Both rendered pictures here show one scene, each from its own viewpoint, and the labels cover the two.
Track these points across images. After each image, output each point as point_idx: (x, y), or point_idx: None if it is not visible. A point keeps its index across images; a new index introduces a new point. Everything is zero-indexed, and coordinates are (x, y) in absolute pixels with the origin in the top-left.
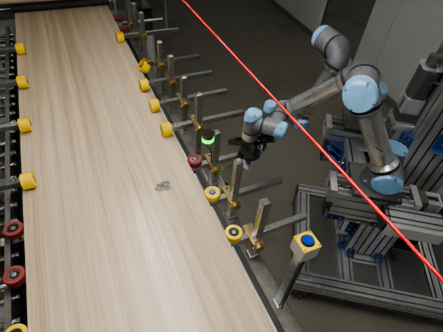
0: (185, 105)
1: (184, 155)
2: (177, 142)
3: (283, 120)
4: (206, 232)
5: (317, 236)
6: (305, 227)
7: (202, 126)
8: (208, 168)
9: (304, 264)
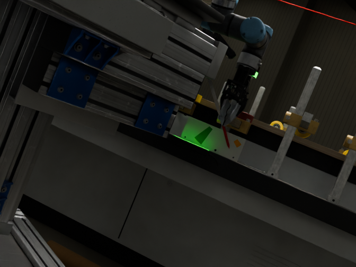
0: (346, 138)
1: (257, 119)
2: (281, 129)
3: None
4: None
5: (11, 260)
6: (46, 264)
7: (288, 112)
8: (242, 164)
9: (16, 222)
